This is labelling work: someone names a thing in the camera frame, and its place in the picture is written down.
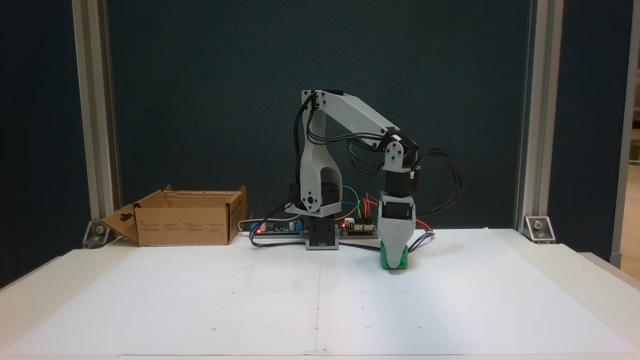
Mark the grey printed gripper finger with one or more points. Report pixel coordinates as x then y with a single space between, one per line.
396 240

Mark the green dice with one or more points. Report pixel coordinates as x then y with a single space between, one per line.
385 260

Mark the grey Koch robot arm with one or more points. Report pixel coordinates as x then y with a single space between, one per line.
350 112

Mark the servo controller circuit board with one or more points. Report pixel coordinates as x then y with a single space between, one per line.
357 228

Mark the blue power circuit board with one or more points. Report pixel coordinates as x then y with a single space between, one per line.
275 229

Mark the white paper sheet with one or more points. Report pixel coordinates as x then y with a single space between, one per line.
250 300

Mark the brown cardboard box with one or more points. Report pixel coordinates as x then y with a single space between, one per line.
185 230

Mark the metal corner bracket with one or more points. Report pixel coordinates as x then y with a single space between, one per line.
97 233
540 228

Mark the aluminium frame post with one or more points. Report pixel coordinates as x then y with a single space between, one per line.
92 100
540 100
625 150

